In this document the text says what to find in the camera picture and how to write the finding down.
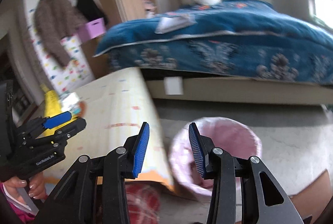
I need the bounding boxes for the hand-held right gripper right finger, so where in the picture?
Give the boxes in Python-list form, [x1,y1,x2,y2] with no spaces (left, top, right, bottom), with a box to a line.
[189,122,305,224]

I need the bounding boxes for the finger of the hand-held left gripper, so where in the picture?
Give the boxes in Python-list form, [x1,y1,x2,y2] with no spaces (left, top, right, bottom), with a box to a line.
[29,118,87,148]
[25,111,73,133]

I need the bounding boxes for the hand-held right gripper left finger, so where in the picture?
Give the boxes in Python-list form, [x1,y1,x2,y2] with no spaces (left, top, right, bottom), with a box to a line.
[43,122,150,224]

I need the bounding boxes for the yellow foam net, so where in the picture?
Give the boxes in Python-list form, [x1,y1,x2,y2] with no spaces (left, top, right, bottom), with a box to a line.
[40,83,64,137]

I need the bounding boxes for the clear printed packet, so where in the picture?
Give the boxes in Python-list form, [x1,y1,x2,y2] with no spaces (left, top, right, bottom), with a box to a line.
[60,92,87,120]

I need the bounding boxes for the pink trash bin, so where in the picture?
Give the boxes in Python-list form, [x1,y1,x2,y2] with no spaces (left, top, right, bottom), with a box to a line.
[168,117,262,197]

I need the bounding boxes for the person's left forearm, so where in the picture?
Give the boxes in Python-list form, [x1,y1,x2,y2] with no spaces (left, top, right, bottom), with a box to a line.
[0,184,35,224]

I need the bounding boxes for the person's left hand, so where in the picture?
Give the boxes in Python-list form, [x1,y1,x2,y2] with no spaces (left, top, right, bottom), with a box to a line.
[4,177,47,198]

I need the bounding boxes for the striped dotted tablecloth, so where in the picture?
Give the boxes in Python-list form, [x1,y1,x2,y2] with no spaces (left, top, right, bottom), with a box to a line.
[42,66,175,193]

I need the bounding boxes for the person's plaid pants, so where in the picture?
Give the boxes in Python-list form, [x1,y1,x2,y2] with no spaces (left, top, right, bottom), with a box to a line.
[126,184,160,224]

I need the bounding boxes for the white polka dot cabinet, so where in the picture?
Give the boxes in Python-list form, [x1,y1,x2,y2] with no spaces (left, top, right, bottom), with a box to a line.
[25,0,95,100]

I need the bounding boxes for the white tag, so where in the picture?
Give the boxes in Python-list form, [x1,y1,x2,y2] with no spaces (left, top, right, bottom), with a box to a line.
[164,77,184,96]

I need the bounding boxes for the beige upholstered bed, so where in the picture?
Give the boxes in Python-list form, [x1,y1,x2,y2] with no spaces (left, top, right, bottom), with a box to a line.
[146,0,333,107]

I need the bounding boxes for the wooden drawer nightstand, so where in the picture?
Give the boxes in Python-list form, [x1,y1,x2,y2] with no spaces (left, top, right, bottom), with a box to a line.
[83,31,110,79]

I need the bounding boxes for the purple plastic basket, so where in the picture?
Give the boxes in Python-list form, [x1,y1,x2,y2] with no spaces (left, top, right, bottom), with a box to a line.
[76,18,107,44]

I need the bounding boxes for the brown quilted jacket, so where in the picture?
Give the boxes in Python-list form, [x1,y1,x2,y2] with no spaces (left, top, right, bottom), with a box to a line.
[34,0,86,67]

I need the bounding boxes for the black jacket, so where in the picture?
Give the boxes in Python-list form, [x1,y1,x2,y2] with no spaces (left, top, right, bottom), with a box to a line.
[74,0,108,25]

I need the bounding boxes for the brown board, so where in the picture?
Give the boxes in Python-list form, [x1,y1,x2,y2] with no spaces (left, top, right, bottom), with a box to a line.
[289,169,333,224]

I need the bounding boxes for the folded grey cloth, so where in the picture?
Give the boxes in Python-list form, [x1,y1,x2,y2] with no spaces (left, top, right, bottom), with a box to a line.
[155,14,197,34]

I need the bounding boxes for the blue floral blanket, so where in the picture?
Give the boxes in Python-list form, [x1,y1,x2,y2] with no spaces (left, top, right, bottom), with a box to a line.
[94,0,333,86]

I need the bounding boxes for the pile of folded clothes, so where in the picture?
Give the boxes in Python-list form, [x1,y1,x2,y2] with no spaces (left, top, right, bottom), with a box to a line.
[142,0,158,17]

